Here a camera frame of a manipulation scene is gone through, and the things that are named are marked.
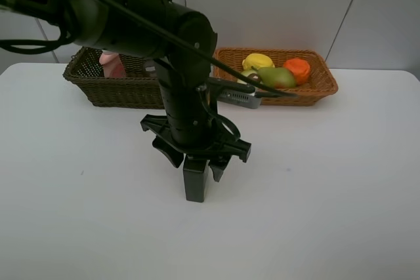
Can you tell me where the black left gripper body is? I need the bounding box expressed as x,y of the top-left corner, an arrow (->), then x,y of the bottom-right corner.
140,60 -> 251,162

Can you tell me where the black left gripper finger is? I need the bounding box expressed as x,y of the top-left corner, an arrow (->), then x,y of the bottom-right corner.
152,137 -> 184,168
209,157 -> 231,182

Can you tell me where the dark green pump bottle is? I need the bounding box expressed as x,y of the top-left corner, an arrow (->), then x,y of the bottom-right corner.
182,155 -> 209,203

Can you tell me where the halved toy avocado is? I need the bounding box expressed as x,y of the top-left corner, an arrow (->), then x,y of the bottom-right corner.
241,69 -> 262,83

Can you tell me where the yellow toy lemon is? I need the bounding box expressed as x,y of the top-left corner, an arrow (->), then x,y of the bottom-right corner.
242,53 -> 275,70

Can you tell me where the green red toy pear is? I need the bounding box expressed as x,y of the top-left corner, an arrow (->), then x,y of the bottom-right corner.
251,66 -> 297,89

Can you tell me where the pink lotion bottle white cap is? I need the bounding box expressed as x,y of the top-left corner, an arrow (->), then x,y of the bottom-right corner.
99,50 -> 126,79

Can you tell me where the orange toy tangerine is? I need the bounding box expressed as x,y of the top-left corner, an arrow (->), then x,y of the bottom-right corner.
283,58 -> 311,85

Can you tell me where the translucent pink plastic cup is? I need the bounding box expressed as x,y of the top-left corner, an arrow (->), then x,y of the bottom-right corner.
142,59 -> 157,78

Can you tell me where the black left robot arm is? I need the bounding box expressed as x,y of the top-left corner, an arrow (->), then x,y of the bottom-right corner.
1,0 -> 251,184

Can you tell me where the dark brown wicker basket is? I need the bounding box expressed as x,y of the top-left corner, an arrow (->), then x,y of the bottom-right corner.
63,47 -> 163,110

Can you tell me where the orange wicker basket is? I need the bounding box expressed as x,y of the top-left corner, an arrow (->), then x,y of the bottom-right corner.
214,48 -> 338,106

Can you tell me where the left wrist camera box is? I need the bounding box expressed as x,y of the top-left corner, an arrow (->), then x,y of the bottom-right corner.
207,77 -> 261,110

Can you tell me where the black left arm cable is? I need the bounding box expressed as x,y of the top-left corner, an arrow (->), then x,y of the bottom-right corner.
0,0 -> 299,99

